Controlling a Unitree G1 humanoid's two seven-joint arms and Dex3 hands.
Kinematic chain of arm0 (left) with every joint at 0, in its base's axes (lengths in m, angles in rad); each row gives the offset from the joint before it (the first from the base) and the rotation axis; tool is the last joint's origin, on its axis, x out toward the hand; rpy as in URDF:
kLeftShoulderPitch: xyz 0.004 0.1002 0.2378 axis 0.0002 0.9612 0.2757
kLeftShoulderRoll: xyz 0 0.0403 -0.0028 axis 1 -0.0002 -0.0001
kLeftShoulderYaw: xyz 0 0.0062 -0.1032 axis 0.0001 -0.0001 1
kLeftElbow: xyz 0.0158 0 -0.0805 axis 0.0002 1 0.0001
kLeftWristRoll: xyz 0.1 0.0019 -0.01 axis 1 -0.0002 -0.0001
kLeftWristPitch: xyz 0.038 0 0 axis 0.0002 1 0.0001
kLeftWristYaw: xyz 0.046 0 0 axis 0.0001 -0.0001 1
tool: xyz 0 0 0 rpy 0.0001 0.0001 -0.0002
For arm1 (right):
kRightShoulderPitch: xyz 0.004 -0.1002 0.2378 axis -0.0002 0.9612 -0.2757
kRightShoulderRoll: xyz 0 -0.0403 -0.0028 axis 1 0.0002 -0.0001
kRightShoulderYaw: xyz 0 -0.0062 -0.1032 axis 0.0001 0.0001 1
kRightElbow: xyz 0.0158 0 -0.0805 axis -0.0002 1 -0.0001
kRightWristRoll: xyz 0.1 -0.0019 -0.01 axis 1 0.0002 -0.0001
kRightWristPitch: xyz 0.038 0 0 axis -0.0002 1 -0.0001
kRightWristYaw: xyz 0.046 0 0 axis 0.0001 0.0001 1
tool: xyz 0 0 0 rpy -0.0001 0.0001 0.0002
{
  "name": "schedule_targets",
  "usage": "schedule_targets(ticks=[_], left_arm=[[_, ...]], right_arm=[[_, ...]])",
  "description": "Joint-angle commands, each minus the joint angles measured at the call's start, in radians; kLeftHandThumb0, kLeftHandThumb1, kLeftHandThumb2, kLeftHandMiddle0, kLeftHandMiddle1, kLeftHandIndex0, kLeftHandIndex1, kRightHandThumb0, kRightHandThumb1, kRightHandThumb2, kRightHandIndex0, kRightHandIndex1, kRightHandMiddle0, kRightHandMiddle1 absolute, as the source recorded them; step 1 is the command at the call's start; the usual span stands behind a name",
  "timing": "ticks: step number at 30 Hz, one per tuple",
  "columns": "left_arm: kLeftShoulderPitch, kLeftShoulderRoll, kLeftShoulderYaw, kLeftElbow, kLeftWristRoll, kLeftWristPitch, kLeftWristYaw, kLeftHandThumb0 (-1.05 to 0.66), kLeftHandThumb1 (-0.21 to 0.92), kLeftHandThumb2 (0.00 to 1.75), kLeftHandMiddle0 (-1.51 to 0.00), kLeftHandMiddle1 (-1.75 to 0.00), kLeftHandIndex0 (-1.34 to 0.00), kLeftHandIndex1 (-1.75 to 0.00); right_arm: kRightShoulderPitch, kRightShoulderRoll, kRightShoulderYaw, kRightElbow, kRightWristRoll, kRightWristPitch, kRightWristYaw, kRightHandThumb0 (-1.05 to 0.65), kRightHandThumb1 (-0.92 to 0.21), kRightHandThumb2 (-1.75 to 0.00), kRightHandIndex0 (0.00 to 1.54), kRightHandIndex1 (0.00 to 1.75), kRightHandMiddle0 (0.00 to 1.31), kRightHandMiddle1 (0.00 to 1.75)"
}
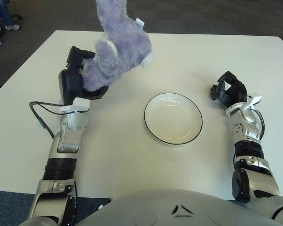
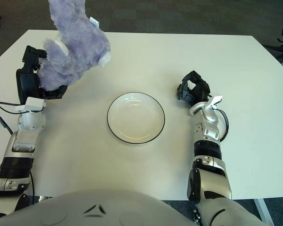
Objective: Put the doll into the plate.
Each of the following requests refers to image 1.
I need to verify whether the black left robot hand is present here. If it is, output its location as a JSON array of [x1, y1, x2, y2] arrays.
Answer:
[[58, 46, 109, 106]]

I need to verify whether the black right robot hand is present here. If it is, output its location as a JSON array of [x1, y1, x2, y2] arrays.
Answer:
[[209, 71, 249, 109]]

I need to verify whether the purple plush bunny doll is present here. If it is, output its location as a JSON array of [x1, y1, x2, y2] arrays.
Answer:
[[81, 0, 153, 92]]

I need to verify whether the white plate with black rim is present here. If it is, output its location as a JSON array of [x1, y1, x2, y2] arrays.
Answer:
[[144, 93, 203, 145]]

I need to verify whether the seated person's leg and shoe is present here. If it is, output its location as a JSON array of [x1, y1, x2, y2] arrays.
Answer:
[[0, 4, 23, 25]]

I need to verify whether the person leg in jeans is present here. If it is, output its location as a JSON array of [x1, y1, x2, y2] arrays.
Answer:
[[0, 0, 15, 27]]

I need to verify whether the silver robot torso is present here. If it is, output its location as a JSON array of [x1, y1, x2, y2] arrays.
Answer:
[[18, 189, 283, 226]]

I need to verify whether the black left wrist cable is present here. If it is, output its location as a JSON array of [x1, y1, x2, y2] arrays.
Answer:
[[29, 101, 90, 139]]

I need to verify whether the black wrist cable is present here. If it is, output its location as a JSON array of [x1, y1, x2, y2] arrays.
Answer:
[[29, 101, 90, 139], [253, 108, 266, 142]]

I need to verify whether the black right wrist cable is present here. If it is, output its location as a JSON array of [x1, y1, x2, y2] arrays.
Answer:
[[253, 108, 266, 142]]

